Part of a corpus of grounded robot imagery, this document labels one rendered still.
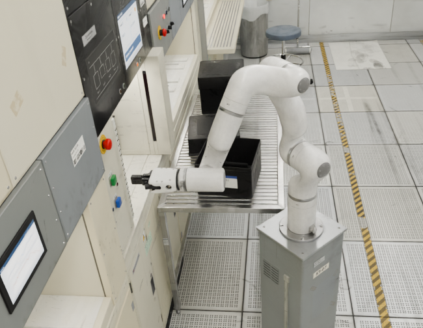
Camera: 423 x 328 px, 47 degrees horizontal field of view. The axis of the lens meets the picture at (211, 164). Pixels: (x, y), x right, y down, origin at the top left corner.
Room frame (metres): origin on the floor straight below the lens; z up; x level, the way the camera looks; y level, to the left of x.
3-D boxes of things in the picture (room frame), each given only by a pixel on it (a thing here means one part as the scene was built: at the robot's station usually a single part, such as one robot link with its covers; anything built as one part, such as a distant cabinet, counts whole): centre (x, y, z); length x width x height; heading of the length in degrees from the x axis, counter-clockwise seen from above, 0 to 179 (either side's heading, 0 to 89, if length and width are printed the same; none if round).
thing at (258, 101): (2.44, -0.12, 0.38); 1.30 x 0.60 x 0.76; 171
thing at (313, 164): (1.58, -0.38, 1.07); 0.19 x 0.12 x 0.24; 28
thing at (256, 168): (2.02, -0.09, 0.85); 0.28 x 0.28 x 0.17; 73
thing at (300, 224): (1.61, -0.37, 0.85); 0.19 x 0.19 x 0.18
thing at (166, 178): (1.43, 0.16, 1.20); 0.11 x 0.10 x 0.07; 81
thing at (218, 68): (2.90, -0.12, 0.89); 0.29 x 0.29 x 0.25; 85
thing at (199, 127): (2.43, -0.03, 0.83); 0.29 x 0.29 x 0.13; 88
